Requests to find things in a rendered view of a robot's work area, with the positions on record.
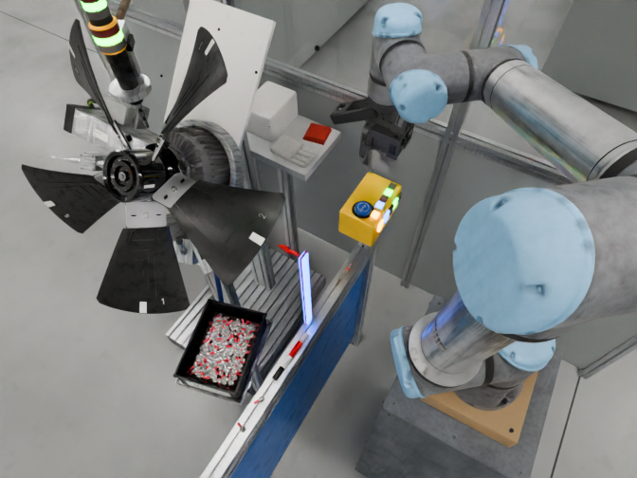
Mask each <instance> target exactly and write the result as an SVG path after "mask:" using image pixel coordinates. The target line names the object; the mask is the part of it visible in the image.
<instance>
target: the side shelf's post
mask: <svg viewBox="0 0 637 478"><path fill-rule="evenodd" d="M277 171H278V179H279V185H280V193H283V195H284V197H285V200H284V203H283V206H282V214H283V222H284V229H285V237H286V244H287V246H288V247H290V249H292V250H294V251H296V252H297V253H300V252H299V241H298V231H297V220H296V210H295V199H294V188H293V177H292V175H290V174H288V173H286V172H284V171H282V170H280V169H277ZM288 258H290V259H292V260H294V261H296V262H298V261H299V257H297V256H295V255H294V254H292V253H290V254H288Z"/></svg>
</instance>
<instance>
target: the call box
mask: <svg viewBox="0 0 637 478"><path fill-rule="evenodd" d="M391 182H392V183H394V184H396V185H397V186H396V188H395V189H394V191H393V190H392V191H393V192H392V194H391V196H389V199H388V200H387V202H386V203H385V202H383V201H380V200H379V199H380V197H381V196H382V194H384V191H386V189H390V188H388V187H389V185H390V184H391ZM401 189H402V186H401V185H399V184H397V183H395V182H393V181H390V180H388V179H387V178H384V177H382V176H380V175H376V174H374V173H369V172H368V173H367V174H366V175H365V177H364V178H363V180H362V181H361V182H360V184H359V185H358V186H357V188H356V189H355V191H354V192H353V193H352V195H351V196H350V198H349V199H348V200H347V202H346V203H345V204H344V206H343V207H342V208H341V210H340V211H339V225H338V230H339V231H340V232H342V233H344V234H346V235H348V236H350V237H352V238H354V239H355V240H357V241H359V242H361V243H363V244H365V245H367V246H369V247H371V246H372V245H373V243H374V241H375V240H376V238H377V237H378V235H379V234H380V232H381V231H382V229H384V227H385V226H386V224H387V223H388V221H389V219H390V218H391V216H392V214H393V213H394V211H395V209H396V208H397V206H398V204H397V205H396V207H395V209H394V210H393V211H392V213H391V215H390V216H389V218H388V220H387V221H386V223H384V224H383V227H382V229H381V231H380V232H378V231H377V229H378V224H379V223H380V221H381V220H382V219H384V215H385V214H386V212H387V211H388V209H389V208H390V206H391V204H392V203H393V201H394V200H395V198H396V197H397V195H398V194H399V193H400V192H401ZM390 190H391V189H390ZM384 195H385V194H384ZM386 196H388V195H386ZM360 201H364V202H367V203H369V204H370V205H371V207H372V209H371V212H370V214H368V215H366V216H361V215H358V214H357V213H356V212H355V205H356V204H357V203H358V202H360ZM378 201H380V202H383V203H385V205H384V206H383V208H382V209H379V208H377V207H376V206H375V204H376V203H377V202H378ZM373 211H377V212H380V214H379V216H378V217H377V219H375V218H373V217H371V214H372V212H373Z"/></svg>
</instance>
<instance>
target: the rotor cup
mask: <svg viewBox="0 0 637 478"><path fill-rule="evenodd" d="M156 145H157V143H152V144H149V145H147V146H146V147H144V148H143V149H117V150H114V151H112V152H111V153H110V154H109V155H108V156H107V157H106V159H105V160H104V162H103V166H102V178H103V182H104V185H105V188H106V190H107V192H109V194H110V195H111V196H112V197H113V198H114V199H116V200H117V201H118V202H122V203H133V202H139V201H146V200H151V201H154V200H153V199H151V198H152V197H153V194H154V193H155V192H156V191H157V190H158V189H160V188H161V187H162V186H163V185H164V184H165V183H166V182H167V181H168V180H169V179H170V178H171V177H172V176H173V175H175V174H177V173H180V174H182V175H186V171H185V166H184V163H183V160H182V158H181V156H180V155H179V154H178V153H177V152H176V151H175V149H174V148H173V147H171V146H169V147H168V149H166V148H164V147H163V148H162V150H161V152H160V154H159V156H158V158H157V159H156V161H155V163H153V161H152V157H153V154H154V152H155V146H156ZM135 154H146V155H147V156H136V155H135ZM120 172H124V173H125V174H126V179H125V180H124V181H121V180H120V179H119V177H118V175H119V173H120ZM153 184H155V187H154V188H145V189H144V185H153Z"/></svg>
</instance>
